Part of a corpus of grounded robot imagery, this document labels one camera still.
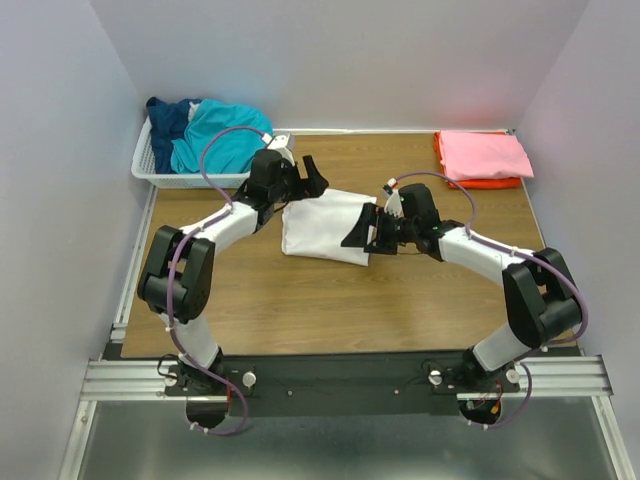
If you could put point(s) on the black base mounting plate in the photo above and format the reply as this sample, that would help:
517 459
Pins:
416 382

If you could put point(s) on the navy blue t shirt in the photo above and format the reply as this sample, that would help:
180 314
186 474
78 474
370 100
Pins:
168 123

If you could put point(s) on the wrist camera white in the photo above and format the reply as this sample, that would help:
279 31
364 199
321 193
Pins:
393 205
284 145

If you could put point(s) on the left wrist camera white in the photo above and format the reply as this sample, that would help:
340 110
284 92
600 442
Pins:
284 145

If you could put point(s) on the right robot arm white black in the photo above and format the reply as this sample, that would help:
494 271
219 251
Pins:
541 299

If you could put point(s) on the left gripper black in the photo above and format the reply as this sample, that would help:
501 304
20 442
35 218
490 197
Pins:
310 188

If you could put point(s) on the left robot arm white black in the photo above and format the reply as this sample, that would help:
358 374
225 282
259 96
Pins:
177 276

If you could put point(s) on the teal t shirt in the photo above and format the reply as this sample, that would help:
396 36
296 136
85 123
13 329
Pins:
229 133

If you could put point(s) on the orange folded t shirt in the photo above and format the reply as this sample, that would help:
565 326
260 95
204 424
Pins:
475 184

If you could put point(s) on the white plastic laundry basket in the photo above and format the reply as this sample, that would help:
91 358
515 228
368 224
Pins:
143 168

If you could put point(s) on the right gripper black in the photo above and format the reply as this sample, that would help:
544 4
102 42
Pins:
357 236

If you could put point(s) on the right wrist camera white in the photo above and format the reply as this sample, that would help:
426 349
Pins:
393 205

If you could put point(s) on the white t shirt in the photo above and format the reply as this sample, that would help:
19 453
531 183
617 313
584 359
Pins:
316 227

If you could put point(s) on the pink folded t shirt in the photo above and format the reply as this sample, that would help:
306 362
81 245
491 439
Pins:
482 156

